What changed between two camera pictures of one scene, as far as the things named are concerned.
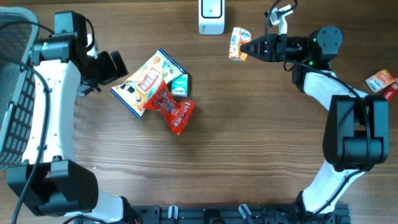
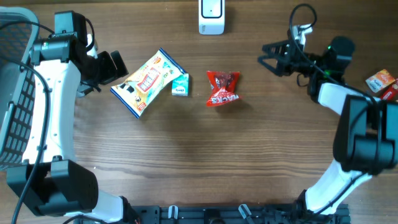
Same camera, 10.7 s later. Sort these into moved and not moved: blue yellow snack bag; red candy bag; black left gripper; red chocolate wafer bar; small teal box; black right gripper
Moved: black right gripper; red candy bag
Not moved: blue yellow snack bag; small teal box; red chocolate wafer bar; black left gripper
